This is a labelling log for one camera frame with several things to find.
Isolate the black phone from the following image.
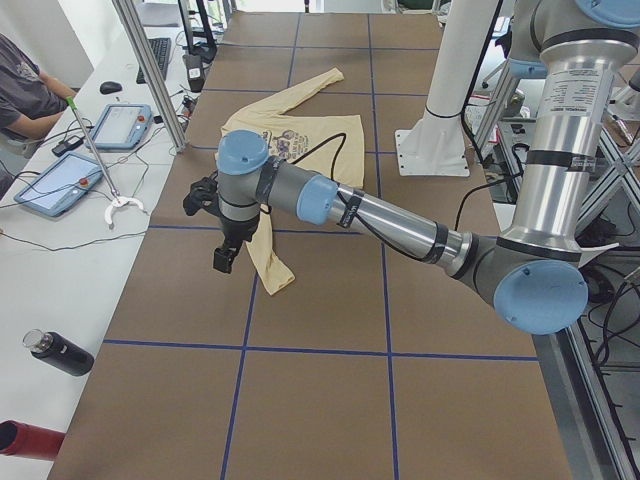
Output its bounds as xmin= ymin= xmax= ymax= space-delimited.
xmin=52 ymin=135 xmax=84 ymax=157

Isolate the red cylinder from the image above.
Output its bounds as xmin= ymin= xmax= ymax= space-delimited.
xmin=1 ymin=420 xmax=65 ymax=461

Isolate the near blue teach pendant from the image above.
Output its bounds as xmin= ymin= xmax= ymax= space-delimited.
xmin=14 ymin=152 xmax=103 ymax=217

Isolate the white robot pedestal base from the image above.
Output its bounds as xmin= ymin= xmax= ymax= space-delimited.
xmin=395 ymin=0 xmax=501 ymax=177

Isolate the black water bottle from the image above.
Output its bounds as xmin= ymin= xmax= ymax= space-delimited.
xmin=22 ymin=329 xmax=94 ymax=377

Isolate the white reacher grabber stick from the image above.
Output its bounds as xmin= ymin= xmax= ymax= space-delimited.
xmin=66 ymin=96 xmax=146 ymax=230

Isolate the blue teach pendant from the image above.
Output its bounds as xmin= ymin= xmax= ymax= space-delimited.
xmin=90 ymin=103 xmax=153 ymax=152
xmin=14 ymin=152 xmax=103 ymax=217

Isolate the yellow long-sleeve shirt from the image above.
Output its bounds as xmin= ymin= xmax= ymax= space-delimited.
xmin=221 ymin=68 xmax=364 ymax=297

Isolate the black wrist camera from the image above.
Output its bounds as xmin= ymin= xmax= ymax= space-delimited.
xmin=182 ymin=177 xmax=220 ymax=217

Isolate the black keyboard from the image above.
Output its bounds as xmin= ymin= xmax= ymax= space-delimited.
xmin=148 ymin=37 xmax=172 ymax=80

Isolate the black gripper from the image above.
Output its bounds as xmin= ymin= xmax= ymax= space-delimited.
xmin=213 ymin=215 xmax=259 ymax=273

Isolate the seated person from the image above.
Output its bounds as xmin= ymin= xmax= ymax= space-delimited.
xmin=1 ymin=35 xmax=76 ymax=140

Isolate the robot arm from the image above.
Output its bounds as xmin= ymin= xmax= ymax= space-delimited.
xmin=213 ymin=1 xmax=639 ymax=335

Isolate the aluminium frame post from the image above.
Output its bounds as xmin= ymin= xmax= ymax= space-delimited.
xmin=112 ymin=0 xmax=187 ymax=153

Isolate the far blue teach pendant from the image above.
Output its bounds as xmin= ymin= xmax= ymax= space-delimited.
xmin=90 ymin=103 xmax=153 ymax=152

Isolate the black computer mouse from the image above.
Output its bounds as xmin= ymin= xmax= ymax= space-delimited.
xmin=99 ymin=81 xmax=122 ymax=95

